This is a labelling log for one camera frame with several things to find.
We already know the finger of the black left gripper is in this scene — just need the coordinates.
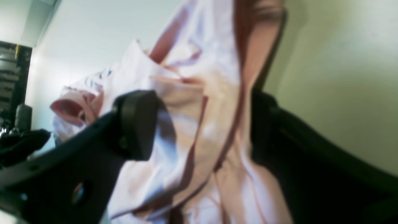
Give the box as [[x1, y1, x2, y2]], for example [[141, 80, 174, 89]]
[[0, 129, 51, 167]]

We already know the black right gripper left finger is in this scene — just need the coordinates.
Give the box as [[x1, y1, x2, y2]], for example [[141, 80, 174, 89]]
[[1, 90, 158, 224]]

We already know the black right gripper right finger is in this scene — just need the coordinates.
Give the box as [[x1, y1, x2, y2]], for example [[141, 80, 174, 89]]
[[251, 91, 398, 224]]

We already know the pink T-shirt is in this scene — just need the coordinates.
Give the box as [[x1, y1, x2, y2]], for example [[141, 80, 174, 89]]
[[51, 0, 293, 224]]

